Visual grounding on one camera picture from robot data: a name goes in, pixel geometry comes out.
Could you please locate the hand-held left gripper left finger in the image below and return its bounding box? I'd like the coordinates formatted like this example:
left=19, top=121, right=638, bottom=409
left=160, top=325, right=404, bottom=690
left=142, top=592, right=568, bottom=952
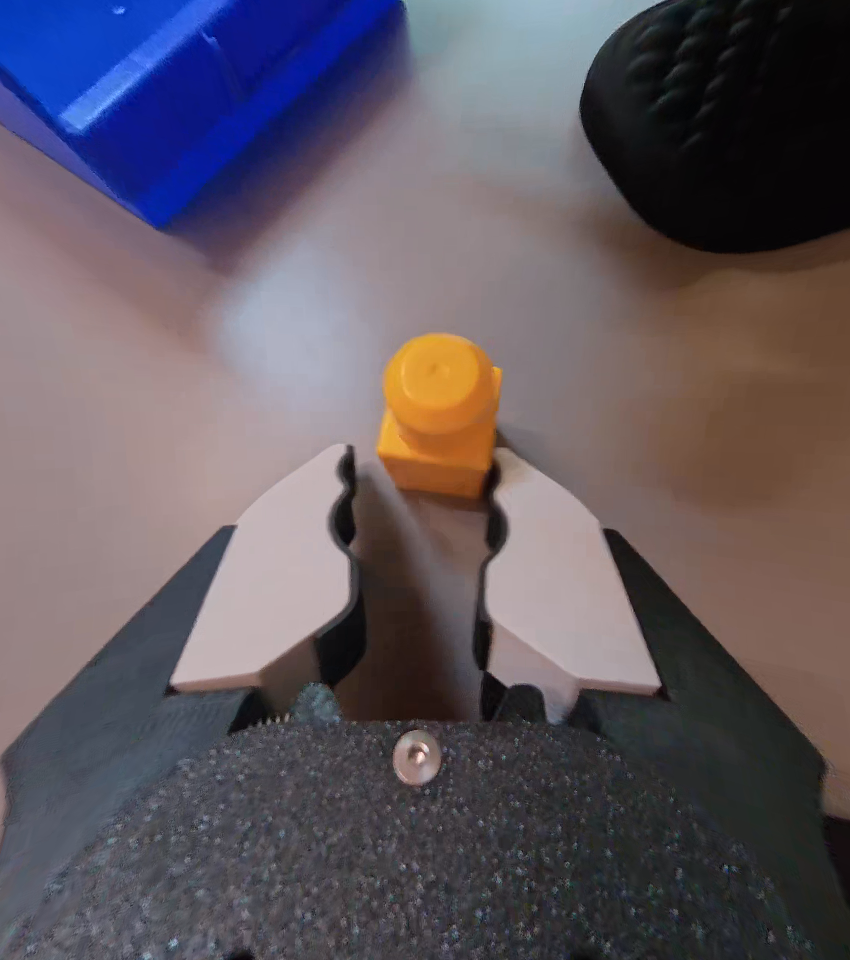
left=170, top=444, right=367, bottom=721

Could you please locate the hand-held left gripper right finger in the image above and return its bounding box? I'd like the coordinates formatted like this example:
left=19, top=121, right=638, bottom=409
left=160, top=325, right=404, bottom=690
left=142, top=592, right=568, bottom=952
left=473, top=447, right=663, bottom=723

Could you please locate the yellow mega block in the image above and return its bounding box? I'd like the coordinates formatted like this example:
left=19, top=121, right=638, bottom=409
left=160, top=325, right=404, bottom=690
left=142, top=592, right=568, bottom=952
left=377, top=332, right=504, bottom=500

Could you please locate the blue plastic bin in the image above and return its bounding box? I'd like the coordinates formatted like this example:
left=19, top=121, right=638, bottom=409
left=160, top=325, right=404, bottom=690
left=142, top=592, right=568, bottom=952
left=0, top=0, right=408, bottom=230

